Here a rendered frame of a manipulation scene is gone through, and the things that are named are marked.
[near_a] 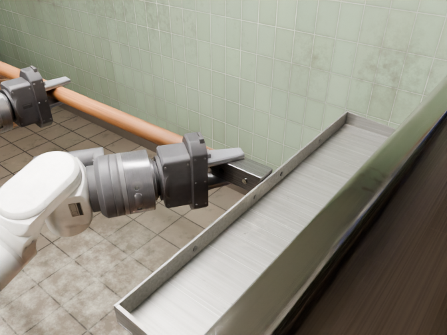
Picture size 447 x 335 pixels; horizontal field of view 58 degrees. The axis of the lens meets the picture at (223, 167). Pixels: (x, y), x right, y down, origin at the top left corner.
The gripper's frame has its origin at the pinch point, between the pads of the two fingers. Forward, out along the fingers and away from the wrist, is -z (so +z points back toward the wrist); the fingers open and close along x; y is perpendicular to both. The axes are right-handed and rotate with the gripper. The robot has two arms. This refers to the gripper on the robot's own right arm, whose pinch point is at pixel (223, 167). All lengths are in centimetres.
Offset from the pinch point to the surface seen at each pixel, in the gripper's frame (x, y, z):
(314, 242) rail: 22.3, -38.1, 8.3
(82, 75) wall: -81, 271, 30
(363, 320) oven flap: 19.8, -40.3, 7.0
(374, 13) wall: -3, 91, -90
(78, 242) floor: -121, 127, 42
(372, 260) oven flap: 20.0, -37.8, 4.9
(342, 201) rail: 22.4, -36.2, 6.0
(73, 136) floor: -121, 249, 44
